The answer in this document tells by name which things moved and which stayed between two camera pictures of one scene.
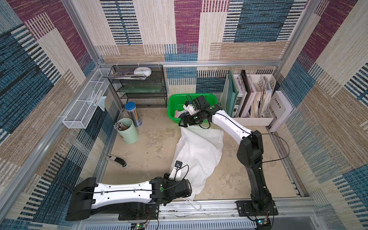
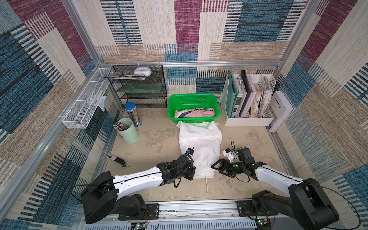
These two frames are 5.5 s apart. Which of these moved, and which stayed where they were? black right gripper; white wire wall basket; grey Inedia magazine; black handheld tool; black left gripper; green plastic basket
Moved: black right gripper; black left gripper
Stayed: grey Inedia magazine; green plastic basket; white wire wall basket; black handheld tool
